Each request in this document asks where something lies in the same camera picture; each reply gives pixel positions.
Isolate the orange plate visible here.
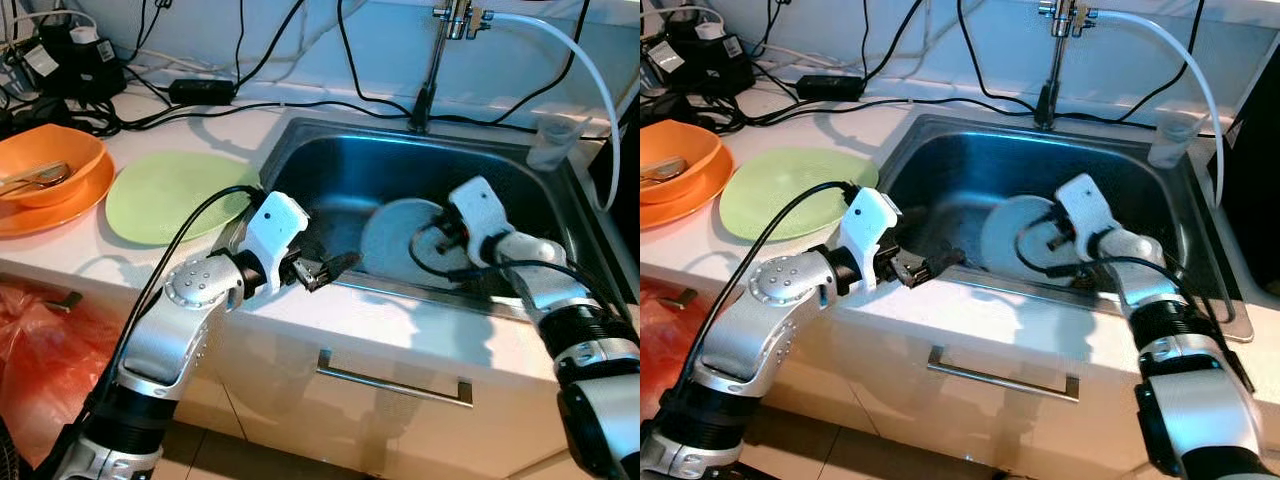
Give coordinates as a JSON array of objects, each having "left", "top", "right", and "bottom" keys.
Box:
[
  {"left": 640, "top": 145, "right": 737, "bottom": 232},
  {"left": 0, "top": 150, "right": 117, "bottom": 239}
]

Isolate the black device with white labels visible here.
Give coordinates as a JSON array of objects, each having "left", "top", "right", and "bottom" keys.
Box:
[
  {"left": 5, "top": 22, "right": 129, "bottom": 101},
  {"left": 645, "top": 20, "right": 757, "bottom": 97}
]

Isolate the white sink cabinet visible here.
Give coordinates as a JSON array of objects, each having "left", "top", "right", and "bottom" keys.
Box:
[
  {"left": 0, "top": 270, "right": 641, "bottom": 480},
  {"left": 640, "top": 265, "right": 1280, "bottom": 480}
]

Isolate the green plate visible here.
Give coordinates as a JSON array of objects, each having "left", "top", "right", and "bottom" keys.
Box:
[
  {"left": 718, "top": 147, "right": 882, "bottom": 243},
  {"left": 105, "top": 150, "right": 263, "bottom": 247}
]

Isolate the red plastic bag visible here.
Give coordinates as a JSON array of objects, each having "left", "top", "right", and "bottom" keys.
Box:
[
  {"left": 0, "top": 280, "right": 96, "bottom": 466},
  {"left": 640, "top": 280, "right": 716, "bottom": 431}
]

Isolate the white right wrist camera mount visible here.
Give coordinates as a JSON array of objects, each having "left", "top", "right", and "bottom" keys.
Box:
[
  {"left": 447, "top": 177, "right": 517, "bottom": 264},
  {"left": 1055, "top": 172, "right": 1123, "bottom": 257}
]

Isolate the orange bowl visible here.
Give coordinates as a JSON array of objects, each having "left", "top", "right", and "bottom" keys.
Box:
[
  {"left": 0, "top": 125, "right": 109, "bottom": 209},
  {"left": 640, "top": 120, "right": 723, "bottom": 206}
]

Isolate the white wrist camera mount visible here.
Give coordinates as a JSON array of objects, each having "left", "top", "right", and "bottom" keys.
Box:
[
  {"left": 240, "top": 192, "right": 312, "bottom": 291},
  {"left": 838, "top": 187, "right": 904, "bottom": 287},
  {"left": 1055, "top": 172, "right": 1123, "bottom": 257},
  {"left": 447, "top": 177, "right": 517, "bottom": 264}
]

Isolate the large black appliance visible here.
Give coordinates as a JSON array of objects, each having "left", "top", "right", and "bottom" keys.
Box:
[
  {"left": 590, "top": 130, "right": 641, "bottom": 291},
  {"left": 1205, "top": 50, "right": 1280, "bottom": 293}
]

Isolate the black power adapter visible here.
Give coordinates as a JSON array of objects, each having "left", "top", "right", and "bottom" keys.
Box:
[
  {"left": 795, "top": 73, "right": 867, "bottom": 102},
  {"left": 167, "top": 78, "right": 239, "bottom": 106}
]

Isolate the white bowl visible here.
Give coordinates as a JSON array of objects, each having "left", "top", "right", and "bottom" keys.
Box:
[
  {"left": 360, "top": 198, "right": 477, "bottom": 293},
  {"left": 978, "top": 193, "right": 1089, "bottom": 291}
]

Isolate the clear plastic cup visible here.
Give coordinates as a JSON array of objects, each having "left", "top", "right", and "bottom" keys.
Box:
[
  {"left": 1148, "top": 110, "right": 1202, "bottom": 169},
  {"left": 527, "top": 115, "right": 582, "bottom": 173}
]

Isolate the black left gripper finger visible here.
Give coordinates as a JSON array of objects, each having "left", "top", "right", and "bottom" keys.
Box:
[
  {"left": 322, "top": 253, "right": 363, "bottom": 291},
  {"left": 925, "top": 248, "right": 967, "bottom": 287}
]

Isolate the black power cable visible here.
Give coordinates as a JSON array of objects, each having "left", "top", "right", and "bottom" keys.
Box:
[
  {"left": 100, "top": 98, "right": 413, "bottom": 129},
  {"left": 336, "top": 0, "right": 413, "bottom": 121},
  {"left": 956, "top": 0, "right": 1041, "bottom": 117},
  {"left": 455, "top": 0, "right": 591, "bottom": 126},
  {"left": 1085, "top": 0, "right": 1209, "bottom": 121},
  {"left": 750, "top": 95, "right": 1041, "bottom": 123}
]

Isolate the long metal drawer handle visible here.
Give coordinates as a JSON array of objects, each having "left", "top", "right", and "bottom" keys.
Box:
[
  {"left": 316, "top": 348, "right": 474, "bottom": 407},
  {"left": 925, "top": 345, "right": 1081, "bottom": 403}
]

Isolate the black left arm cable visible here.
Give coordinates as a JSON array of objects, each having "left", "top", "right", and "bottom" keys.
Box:
[
  {"left": 660, "top": 180, "right": 863, "bottom": 431},
  {"left": 85, "top": 185, "right": 266, "bottom": 421}
]

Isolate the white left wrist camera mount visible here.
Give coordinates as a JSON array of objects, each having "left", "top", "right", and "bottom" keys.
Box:
[
  {"left": 838, "top": 187, "right": 904, "bottom": 287},
  {"left": 240, "top": 192, "right": 312, "bottom": 291}
]

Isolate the steel sink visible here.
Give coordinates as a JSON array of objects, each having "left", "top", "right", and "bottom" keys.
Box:
[
  {"left": 225, "top": 115, "right": 641, "bottom": 323},
  {"left": 858, "top": 112, "right": 1257, "bottom": 344}
]

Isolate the black power strip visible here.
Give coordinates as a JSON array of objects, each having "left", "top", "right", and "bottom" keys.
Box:
[
  {"left": 0, "top": 95, "right": 76, "bottom": 133},
  {"left": 640, "top": 92, "right": 701, "bottom": 126}
]

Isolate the white hose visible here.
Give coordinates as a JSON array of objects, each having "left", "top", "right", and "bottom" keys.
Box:
[
  {"left": 1090, "top": 10, "right": 1227, "bottom": 209},
  {"left": 490, "top": 12, "right": 623, "bottom": 213}
]

